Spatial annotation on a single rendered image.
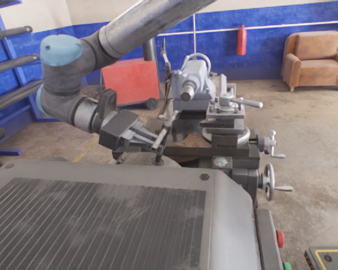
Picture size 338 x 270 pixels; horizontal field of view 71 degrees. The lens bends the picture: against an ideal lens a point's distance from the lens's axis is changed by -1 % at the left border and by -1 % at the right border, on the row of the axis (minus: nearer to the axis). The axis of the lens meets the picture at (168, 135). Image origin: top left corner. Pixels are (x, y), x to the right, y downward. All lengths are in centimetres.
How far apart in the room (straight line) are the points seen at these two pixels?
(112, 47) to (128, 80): 332
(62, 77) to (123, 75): 335
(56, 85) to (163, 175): 36
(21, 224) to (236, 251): 29
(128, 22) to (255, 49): 469
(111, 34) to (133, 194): 42
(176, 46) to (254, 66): 164
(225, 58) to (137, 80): 205
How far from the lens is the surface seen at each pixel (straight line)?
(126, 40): 63
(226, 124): 109
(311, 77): 476
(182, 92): 140
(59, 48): 61
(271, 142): 138
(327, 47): 507
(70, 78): 63
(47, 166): 50
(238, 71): 529
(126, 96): 405
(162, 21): 58
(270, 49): 527
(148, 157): 66
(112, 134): 58
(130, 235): 32
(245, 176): 126
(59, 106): 67
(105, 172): 43
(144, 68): 393
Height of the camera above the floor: 159
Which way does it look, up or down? 29 degrees down
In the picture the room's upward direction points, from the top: 6 degrees counter-clockwise
